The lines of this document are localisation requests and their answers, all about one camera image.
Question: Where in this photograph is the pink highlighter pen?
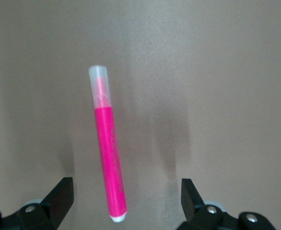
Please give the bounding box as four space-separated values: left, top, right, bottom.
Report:
88 64 127 224

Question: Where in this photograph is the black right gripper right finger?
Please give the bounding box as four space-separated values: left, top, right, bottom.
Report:
178 178 281 230

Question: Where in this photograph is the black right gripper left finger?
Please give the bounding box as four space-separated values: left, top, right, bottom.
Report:
0 177 74 230

